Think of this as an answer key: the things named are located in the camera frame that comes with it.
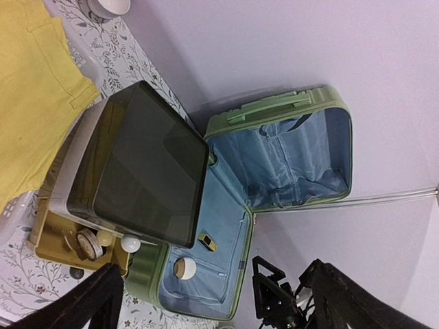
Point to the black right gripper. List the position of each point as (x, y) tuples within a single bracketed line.
[(276, 304)]

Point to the small white bowl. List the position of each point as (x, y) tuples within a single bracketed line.
[(109, 9)]

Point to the plain yellow garment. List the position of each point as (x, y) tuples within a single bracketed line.
[(42, 92)]

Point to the white plastic mesh basket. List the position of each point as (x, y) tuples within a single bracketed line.
[(90, 67)]

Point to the green hard-shell suitcase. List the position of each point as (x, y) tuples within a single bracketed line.
[(278, 153)]

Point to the drawer cabinet with dark top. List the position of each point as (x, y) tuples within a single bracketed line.
[(131, 167)]

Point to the beige oval compact case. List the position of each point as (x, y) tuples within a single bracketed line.
[(185, 268)]

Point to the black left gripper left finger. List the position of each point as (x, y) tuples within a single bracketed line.
[(95, 302)]

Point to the round cream compact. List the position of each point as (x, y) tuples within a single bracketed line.
[(88, 243)]

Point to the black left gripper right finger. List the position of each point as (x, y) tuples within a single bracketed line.
[(339, 302)]

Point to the black gold lipstick tube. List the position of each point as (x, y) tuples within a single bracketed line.
[(207, 242)]

